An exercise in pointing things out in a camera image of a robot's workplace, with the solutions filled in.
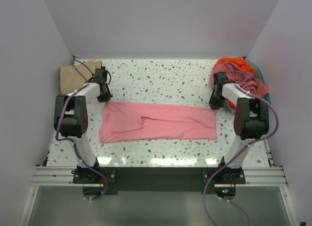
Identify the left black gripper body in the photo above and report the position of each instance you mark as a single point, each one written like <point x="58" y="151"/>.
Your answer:
<point x="105" y="83"/>

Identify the light pink t-shirt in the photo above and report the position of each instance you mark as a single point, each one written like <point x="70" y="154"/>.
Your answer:
<point x="124" y="122"/>

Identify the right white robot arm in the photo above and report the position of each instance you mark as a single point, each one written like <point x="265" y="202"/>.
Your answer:
<point x="251" y="117"/>

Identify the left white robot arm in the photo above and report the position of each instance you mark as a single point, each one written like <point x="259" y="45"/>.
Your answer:
<point x="71" y="116"/>

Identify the dusty pink crumpled t-shirt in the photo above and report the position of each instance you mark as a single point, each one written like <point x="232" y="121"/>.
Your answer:
<point x="245" y="79"/>

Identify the orange crumpled t-shirt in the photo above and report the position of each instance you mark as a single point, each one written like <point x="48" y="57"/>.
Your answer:
<point x="240" y="62"/>

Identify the folded beige t-shirt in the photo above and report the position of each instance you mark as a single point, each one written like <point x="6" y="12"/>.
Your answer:
<point x="71" y="80"/>

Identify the blue plastic basket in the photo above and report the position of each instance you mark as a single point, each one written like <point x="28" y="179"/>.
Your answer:
<point x="257" y="74"/>

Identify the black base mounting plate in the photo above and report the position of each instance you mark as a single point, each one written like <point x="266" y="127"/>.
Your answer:
<point x="112" y="180"/>

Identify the aluminium rail frame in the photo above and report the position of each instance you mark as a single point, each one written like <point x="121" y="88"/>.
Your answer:
<point x="54" y="200"/>

